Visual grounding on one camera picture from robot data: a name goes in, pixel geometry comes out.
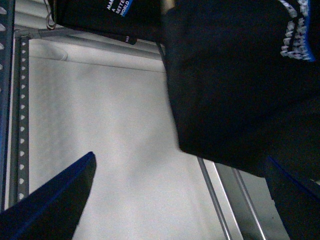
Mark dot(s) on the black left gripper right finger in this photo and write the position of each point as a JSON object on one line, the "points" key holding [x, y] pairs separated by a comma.
{"points": [[297, 200]]}

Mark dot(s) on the black t-shirt with logo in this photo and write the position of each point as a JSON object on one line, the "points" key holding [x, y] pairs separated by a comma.
{"points": [[243, 80]]}

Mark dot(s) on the blue metal post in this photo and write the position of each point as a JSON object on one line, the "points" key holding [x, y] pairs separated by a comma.
{"points": [[7, 20]]}

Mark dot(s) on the grey metal rack frame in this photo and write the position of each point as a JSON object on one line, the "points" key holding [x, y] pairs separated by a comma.
{"points": [[232, 202]]}

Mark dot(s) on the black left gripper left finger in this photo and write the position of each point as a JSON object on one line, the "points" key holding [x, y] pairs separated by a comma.
{"points": [[53, 211]]}

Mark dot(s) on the metal wire hook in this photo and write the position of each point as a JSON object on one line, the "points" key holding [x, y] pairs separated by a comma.
{"points": [[51, 14]]}

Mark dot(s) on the perforated grey metal upright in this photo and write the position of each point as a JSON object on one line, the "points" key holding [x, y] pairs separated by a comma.
{"points": [[19, 151]]}

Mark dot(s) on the black t-shirt with slogan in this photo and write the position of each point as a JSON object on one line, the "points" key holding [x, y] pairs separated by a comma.
{"points": [[129, 19]]}

